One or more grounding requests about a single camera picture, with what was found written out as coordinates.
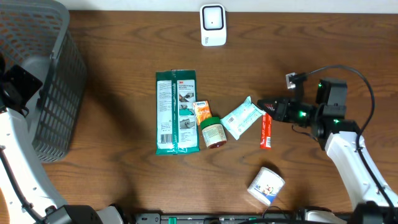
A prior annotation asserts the small orange carton box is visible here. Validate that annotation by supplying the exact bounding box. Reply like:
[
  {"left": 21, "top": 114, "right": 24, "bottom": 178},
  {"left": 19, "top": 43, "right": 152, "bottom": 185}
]
[{"left": 193, "top": 101, "right": 212, "bottom": 125}]

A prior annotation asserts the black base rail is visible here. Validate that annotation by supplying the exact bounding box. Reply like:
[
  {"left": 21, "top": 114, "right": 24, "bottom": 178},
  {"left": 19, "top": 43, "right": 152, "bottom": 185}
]
[{"left": 134, "top": 205, "right": 352, "bottom": 224}]

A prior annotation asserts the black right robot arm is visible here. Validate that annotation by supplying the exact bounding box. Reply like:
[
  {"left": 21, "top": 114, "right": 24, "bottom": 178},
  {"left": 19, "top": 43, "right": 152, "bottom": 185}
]
[{"left": 257, "top": 73, "right": 397, "bottom": 223}]

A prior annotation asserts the white barcode scanner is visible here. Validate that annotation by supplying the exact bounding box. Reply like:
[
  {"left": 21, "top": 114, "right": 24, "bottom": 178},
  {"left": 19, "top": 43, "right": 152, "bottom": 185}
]
[{"left": 200, "top": 4, "right": 227, "bottom": 47}]

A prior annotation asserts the white red package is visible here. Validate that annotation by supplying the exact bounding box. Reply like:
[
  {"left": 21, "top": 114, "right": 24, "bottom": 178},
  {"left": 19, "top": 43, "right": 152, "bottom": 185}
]
[{"left": 155, "top": 70, "right": 200, "bottom": 156}]

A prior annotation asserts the white blue labelled jar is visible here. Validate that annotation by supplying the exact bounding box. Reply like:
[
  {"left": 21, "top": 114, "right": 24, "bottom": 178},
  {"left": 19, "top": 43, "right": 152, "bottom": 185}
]
[{"left": 248, "top": 167, "right": 285, "bottom": 206}]

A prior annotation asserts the green lid white jar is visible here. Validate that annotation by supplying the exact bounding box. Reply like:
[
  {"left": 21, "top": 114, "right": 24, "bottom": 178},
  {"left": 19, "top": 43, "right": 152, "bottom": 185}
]
[{"left": 200, "top": 117, "right": 227, "bottom": 149}]

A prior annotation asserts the grey plastic mesh basket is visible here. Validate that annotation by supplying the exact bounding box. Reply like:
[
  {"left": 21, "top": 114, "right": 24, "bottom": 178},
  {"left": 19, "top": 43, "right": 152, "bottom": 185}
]
[{"left": 1, "top": 1, "right": 87, "bottom": 163}]

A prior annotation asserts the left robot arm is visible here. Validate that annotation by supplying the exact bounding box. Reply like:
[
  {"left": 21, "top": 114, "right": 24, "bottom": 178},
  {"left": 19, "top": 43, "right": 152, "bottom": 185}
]
[{"left": 1, "top": 58, "right": 136, "bottom": 224}]

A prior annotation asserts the red coffee stick sachet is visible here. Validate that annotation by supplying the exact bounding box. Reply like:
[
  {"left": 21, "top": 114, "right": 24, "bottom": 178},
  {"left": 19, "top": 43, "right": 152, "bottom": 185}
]
[{"left": 260, "top": 114, "right": 272, "bottom": 150}]

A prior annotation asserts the teal white snack packet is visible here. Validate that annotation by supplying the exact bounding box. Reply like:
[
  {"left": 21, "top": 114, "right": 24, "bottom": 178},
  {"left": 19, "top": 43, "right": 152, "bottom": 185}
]
[{"left": 221, "top": 96, "right": 266, "bottom": 140}]

